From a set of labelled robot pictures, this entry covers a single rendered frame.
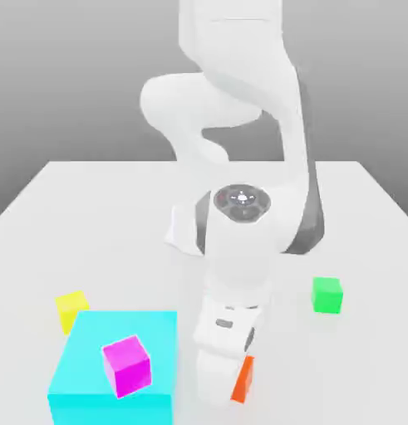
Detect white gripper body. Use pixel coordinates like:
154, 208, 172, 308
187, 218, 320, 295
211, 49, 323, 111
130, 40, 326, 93
194, 346, 247, 409

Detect small orange cube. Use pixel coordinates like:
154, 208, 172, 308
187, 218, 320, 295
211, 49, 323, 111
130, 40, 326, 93
229, 354, 256, 404

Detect small magenta cube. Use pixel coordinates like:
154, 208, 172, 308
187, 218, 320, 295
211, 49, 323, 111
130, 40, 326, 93
101, 335, 153, 400

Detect small green cube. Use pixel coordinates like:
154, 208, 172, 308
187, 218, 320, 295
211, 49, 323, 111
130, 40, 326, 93
311, 276, 344, 315

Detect small yellow cube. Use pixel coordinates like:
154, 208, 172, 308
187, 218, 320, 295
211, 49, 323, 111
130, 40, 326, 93
54, 290, 91, 337

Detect large cyan box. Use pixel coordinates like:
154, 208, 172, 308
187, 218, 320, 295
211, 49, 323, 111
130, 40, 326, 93
47, 310, 179, 425

